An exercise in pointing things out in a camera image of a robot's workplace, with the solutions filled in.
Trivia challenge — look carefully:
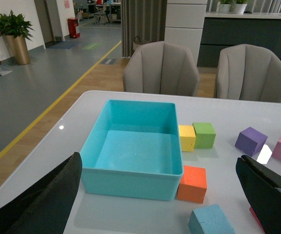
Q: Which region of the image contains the grey chair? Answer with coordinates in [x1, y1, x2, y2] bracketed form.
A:
[215, 44, 281, 103]
[123, 41, 200, 97]

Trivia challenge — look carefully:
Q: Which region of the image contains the white plant pot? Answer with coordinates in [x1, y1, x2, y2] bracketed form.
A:
[218, 0, 232, 14]
[233, 0, 247, 15]

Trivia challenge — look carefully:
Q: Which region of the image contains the grey chair left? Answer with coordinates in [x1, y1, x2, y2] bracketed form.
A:
[123, 41, 200, 97]

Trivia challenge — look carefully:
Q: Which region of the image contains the grey chair right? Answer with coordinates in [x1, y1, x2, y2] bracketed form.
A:
[215, 44, 281, 103]

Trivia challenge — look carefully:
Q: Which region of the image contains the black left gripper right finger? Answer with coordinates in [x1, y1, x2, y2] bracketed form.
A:
[236, 155, 281, 234]

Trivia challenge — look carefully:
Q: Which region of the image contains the dark grey counter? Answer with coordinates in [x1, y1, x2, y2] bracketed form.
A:
[197, 13, 281, 68]

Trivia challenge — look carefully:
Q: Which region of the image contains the white cabinet column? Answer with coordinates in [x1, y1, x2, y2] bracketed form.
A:
[164, 0, 207, 63]

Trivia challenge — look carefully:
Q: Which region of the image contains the potted plant gold pot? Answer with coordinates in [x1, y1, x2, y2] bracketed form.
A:
[0, 10, 33, 65]

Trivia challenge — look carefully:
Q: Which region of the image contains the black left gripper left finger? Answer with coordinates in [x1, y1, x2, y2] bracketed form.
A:
[0, 152, 82, 234]

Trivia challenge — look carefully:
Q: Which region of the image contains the light blue foam block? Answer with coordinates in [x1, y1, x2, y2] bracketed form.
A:
[188, 204, 235, 234]

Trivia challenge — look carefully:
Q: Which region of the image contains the white plant pot right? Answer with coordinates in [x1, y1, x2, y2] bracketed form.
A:
[233, 0, 247, 15]

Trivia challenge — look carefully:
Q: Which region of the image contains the green foam block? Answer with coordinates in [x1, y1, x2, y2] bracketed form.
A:
[193, 122, 216, 149]

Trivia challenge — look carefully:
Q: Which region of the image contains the red foam block near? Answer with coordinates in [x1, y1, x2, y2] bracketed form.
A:
[249, 207, 265, 233]

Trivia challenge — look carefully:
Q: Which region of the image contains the woven basket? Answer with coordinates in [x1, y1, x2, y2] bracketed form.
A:
[132, 36, 150, 51]

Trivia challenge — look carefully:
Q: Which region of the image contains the red fire cabinet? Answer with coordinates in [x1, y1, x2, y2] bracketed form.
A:
[67, 18, 80, 39]

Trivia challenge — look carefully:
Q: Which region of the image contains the teal plastic bin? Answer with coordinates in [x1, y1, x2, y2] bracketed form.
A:
[80, 99, 184, 201]

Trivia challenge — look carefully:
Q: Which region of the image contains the orange foam block near teal bin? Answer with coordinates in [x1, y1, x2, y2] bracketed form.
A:
[176, 165, 207, 204]

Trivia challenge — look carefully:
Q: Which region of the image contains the yellow foam block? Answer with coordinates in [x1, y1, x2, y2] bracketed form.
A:
[179, 125, 196, 152]

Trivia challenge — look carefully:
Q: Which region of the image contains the purple foam block far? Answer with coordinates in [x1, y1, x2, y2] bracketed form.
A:
[235, 127, 268, 157]

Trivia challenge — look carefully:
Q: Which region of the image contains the white plant pot left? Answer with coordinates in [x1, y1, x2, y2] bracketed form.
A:
[218, 0, 232, 14]

